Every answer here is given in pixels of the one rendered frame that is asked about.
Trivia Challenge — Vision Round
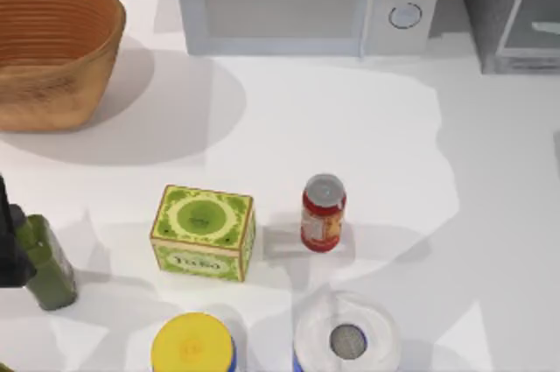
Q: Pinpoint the red jar with grey lid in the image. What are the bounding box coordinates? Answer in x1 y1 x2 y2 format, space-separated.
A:
300 173 347 254

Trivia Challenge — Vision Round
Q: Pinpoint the green tea box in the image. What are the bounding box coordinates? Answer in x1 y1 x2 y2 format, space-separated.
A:
149 184 257 284

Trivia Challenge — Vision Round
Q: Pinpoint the pale microwave oven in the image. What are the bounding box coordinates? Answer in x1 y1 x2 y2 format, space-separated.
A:
171 0 450 60

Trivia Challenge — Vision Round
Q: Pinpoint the white paper towel roll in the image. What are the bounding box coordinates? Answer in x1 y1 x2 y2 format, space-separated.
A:
291 289 403 372

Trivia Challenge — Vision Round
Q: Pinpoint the round microwave knob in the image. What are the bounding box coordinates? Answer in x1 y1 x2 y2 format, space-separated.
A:
388 2 424 31

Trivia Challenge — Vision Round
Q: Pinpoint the yellow lidded blue can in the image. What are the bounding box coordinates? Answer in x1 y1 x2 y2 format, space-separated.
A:
150 312 241 372

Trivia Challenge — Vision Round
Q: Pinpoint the brown woven basket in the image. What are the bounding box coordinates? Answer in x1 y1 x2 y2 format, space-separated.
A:
0 0 128 133

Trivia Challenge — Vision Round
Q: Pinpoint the green bottle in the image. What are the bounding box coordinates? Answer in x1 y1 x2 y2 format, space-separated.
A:
17 214 79 312

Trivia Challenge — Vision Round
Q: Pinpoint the grey cabinet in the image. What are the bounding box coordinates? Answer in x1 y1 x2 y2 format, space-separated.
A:
454 0 560 75

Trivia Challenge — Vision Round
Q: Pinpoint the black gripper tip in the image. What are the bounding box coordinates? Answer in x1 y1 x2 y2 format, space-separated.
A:
0 174 38 289

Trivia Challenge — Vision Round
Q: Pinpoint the microwave door handle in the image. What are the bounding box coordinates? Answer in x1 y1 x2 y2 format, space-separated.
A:
359 0 378 60

